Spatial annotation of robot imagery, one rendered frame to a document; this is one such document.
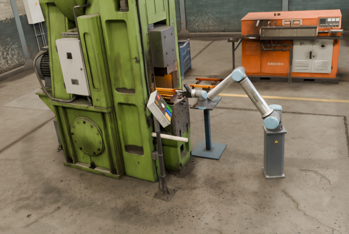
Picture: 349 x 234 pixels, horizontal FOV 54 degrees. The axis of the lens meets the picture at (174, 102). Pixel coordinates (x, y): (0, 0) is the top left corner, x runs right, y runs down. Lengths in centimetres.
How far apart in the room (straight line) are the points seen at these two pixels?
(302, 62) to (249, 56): 103
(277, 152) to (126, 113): 178
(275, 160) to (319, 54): 344
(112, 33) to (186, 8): 807
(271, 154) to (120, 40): 209
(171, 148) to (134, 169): 52
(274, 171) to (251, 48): 355
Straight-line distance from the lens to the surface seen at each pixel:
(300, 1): 1102
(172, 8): 419
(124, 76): 384
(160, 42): 371
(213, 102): 441
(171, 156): 427
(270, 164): 413
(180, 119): 411
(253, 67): 729
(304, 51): 711
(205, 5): 1151
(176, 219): 369
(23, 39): 1036
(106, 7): 370
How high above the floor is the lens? 242
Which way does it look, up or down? 22 degrees down
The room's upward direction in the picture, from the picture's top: 5 degrees counter-clockwise
